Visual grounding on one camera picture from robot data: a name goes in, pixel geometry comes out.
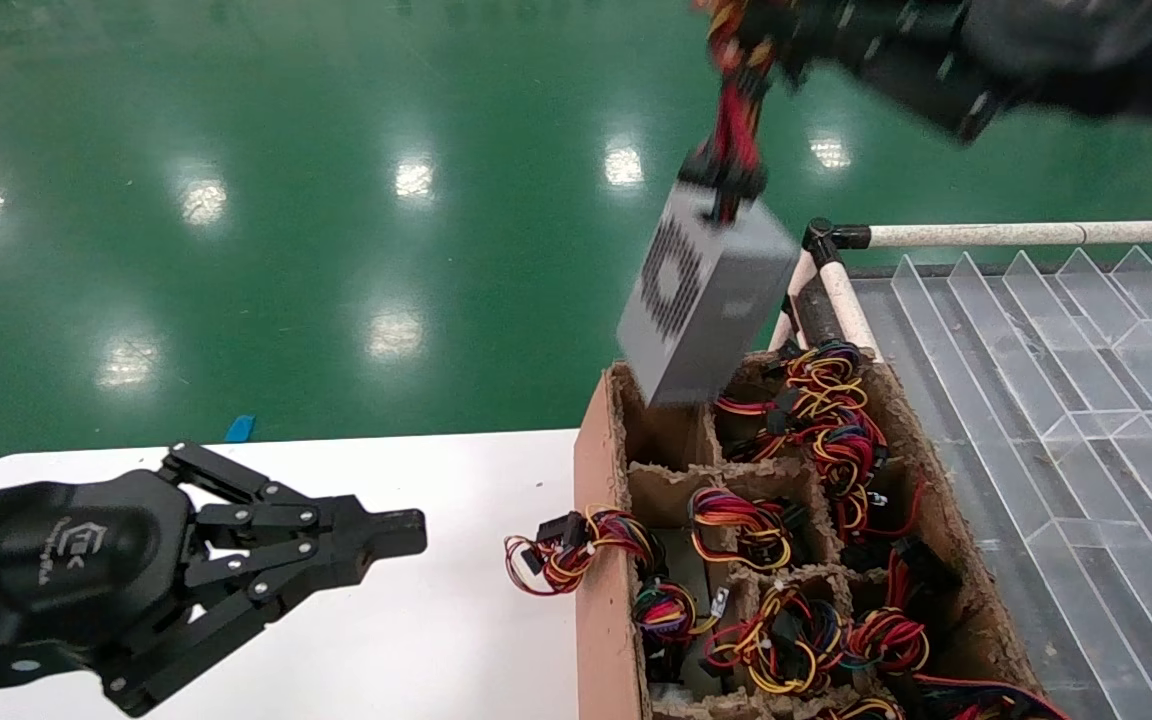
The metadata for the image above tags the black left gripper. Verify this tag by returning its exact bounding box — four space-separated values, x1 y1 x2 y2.
0 470 374 719

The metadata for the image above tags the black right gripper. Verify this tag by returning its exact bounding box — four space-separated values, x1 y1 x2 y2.
751 0 1029 143

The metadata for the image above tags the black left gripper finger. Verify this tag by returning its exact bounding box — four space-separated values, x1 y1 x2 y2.
158 442 428 558

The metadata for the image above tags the black pipe joint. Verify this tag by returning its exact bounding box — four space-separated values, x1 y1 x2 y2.
802 218 872 266

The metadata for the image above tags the brown cardboard divider box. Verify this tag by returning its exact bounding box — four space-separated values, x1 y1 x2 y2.
574 350 1047 720

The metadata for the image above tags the white rack leg pipe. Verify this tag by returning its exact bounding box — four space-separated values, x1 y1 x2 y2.
768 255 817 351

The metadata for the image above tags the black rack bar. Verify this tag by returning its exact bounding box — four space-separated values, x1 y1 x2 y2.
796 275 847 346

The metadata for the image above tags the clear acrylic divider tray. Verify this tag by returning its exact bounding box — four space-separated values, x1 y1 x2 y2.
851 245 1152 720

